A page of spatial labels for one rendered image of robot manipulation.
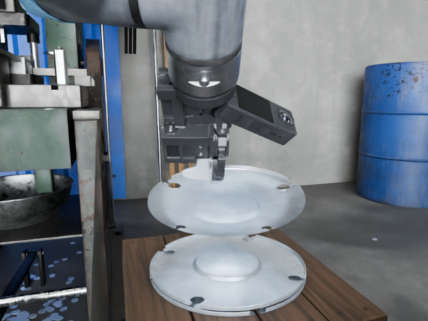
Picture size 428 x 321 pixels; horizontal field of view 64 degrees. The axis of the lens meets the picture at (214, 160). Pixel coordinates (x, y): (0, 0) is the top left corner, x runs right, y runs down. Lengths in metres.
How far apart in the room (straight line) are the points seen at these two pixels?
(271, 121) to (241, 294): 0.30
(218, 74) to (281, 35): 2.28
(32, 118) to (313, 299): 0.71
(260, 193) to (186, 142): 0.22
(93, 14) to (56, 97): 0.68
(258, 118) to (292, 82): 2.22
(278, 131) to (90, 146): 0.52
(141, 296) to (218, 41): 0.44
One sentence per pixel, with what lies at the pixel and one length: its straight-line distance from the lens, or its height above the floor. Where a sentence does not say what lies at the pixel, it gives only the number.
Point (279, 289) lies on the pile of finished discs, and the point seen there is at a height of 0.36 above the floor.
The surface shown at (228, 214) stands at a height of 0.45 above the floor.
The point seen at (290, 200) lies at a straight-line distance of 0.62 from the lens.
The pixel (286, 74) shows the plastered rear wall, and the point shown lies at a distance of 2.60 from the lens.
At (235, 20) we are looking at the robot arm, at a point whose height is 0.73.
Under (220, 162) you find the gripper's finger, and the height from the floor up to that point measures 0.59.
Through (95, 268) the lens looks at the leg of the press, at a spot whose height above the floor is 0.26.
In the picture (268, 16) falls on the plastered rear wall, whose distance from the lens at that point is 2.58.
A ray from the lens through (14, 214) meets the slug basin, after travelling 1.06.
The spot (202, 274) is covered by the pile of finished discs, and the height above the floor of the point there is 0.36.
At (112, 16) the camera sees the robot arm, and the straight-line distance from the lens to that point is 0.32.
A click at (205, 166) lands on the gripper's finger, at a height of 0.58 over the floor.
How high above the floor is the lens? 0.67
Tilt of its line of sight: 10 degrees down
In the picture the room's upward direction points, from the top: straight up
